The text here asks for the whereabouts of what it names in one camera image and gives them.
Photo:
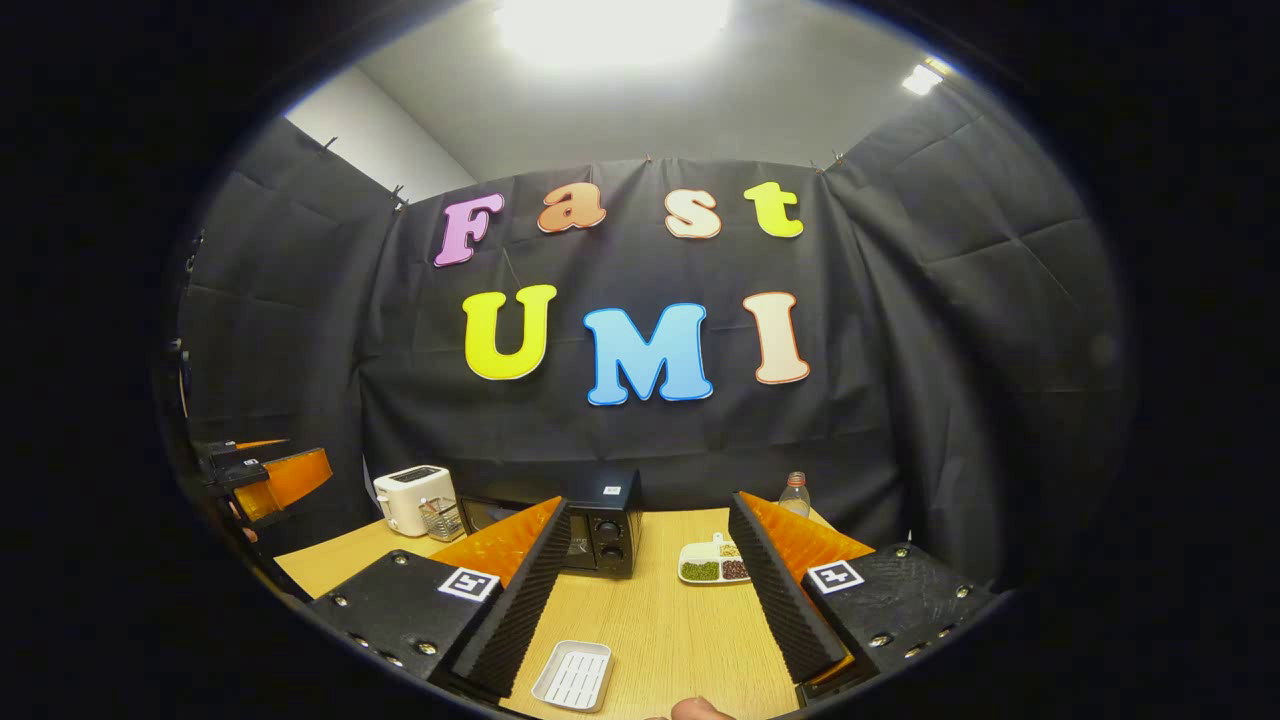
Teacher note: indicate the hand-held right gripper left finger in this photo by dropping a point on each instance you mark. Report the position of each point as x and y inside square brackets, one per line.
[525, 610]

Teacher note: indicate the white toaster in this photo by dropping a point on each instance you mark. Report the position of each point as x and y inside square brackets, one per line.
[405, 500]

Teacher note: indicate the black electric oven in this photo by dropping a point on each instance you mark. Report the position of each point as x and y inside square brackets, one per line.
[610, 530]

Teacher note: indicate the small ceiling light panel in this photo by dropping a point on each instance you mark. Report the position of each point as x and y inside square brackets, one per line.
[922, 79]

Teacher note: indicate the clear red-label plastic bottle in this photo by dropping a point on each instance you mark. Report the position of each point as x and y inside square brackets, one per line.
[795, 500]

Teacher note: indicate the white divided plate of beans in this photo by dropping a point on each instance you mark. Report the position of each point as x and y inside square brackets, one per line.
[700, 570]

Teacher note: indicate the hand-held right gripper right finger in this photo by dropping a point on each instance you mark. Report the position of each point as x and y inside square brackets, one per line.
[780, 600]

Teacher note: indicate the white ridged tray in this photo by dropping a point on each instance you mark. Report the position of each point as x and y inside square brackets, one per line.
[572, 675]

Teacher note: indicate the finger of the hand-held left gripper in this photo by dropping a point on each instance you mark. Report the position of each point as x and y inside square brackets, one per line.
[262, 443]
[290, 480]

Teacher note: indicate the black backdrop cloth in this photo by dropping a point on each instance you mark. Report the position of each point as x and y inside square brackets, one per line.
[900, 400]

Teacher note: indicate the large ceiling light panel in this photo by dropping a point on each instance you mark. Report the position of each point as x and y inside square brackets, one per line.
[612, 25]

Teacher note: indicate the small metal mesh basket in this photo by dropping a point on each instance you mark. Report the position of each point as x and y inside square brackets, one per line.
[442, 520]

